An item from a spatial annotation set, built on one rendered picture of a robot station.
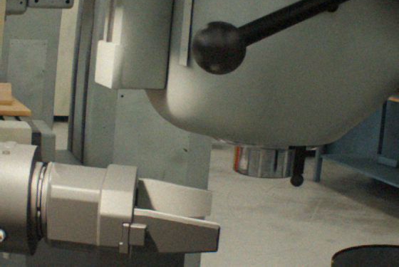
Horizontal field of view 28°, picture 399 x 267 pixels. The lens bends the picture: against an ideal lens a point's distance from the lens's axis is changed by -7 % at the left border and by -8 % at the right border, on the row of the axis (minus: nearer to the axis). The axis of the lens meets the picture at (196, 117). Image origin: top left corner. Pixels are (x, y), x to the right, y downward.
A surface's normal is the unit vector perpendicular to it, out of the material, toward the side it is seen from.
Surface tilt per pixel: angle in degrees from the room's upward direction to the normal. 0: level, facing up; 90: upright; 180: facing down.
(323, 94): 118
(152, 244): 90
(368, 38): 90
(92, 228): 90
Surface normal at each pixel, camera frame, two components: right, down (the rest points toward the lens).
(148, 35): 0.39, 0.16
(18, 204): 0.05, -0.05
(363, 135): -0.92, -0.02
